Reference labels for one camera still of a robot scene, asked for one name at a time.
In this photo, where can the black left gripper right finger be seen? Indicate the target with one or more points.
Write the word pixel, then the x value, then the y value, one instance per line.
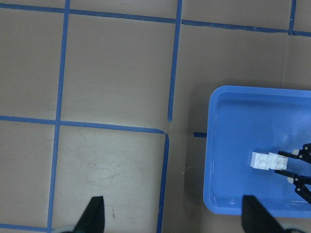
pixel 256 219

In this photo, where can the white block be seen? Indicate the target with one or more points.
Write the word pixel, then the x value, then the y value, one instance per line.
pixel 278 162
pixel 260 161

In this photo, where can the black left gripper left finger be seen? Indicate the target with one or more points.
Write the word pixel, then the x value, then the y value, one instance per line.
pixel 93 219

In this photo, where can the blue plastic tray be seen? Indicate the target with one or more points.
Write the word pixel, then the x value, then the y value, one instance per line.
pixel 243 120

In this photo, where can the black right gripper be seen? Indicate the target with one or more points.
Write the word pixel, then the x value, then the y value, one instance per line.
pixel 300 181

